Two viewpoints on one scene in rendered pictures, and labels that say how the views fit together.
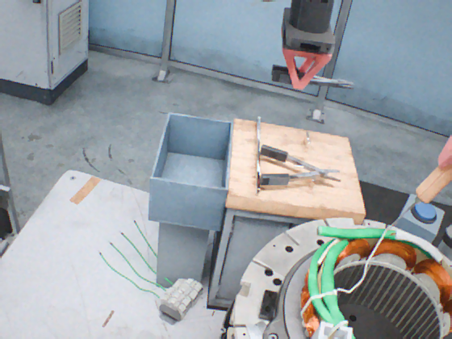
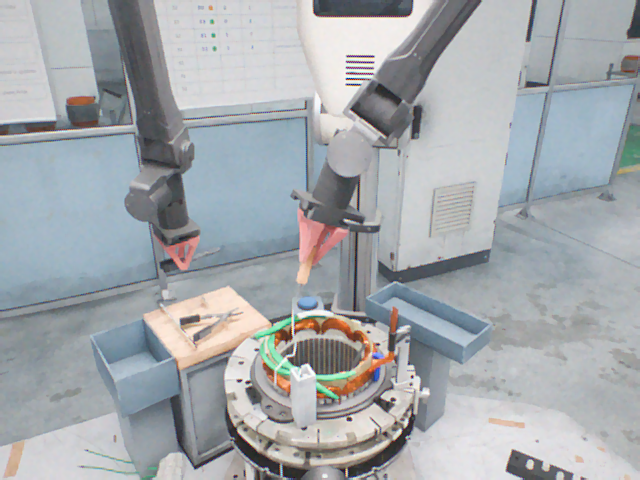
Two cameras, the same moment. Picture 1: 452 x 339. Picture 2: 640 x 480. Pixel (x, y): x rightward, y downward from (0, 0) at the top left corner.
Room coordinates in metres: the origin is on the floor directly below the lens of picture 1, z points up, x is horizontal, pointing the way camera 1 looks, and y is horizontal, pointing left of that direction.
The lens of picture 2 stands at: (-0.30, 0.18, 1.66)
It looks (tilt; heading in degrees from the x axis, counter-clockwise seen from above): 26 degrees down; 327
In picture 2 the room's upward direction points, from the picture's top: straight up
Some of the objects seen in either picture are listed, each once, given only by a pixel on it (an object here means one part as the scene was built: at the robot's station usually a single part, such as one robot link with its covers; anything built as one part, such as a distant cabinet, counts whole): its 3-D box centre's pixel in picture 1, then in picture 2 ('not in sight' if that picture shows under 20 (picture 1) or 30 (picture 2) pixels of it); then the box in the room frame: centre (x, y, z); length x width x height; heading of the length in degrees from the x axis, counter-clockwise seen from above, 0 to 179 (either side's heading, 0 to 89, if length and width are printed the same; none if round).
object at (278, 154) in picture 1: (274, 153); (189, 319); (0.55, -0.06, 1.09); 0.04 x 0.01 x 0.02; 78
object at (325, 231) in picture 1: (379, 238); (290, 323); (0.35, -0.18, 1.15); 0.15 x 0.04 x 0.02; 85
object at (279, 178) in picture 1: (274, 179); (202, 333); (0.50, -0.07, 1.09); 0.04 x 0.01 x 0.02; 108
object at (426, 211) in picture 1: (424, 210); (307, 302); (0.55, -0.33, 1.04); 0.04 x 0.04 x 0.01
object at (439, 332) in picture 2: not in sight; (421, 364); (0.35, -0.51, 0.92); 0.25 x 0.11 x 0.28; 12
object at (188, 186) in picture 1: (186, 214); (142, 403); (0.56, 0.05, 0.92); 0.17 x 0.11 x 0.28; 3
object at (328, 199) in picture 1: (294, 168); (206, 323); (0.57, -0.10, 1.05); 0.20 x 0.19 x 0.02; 93
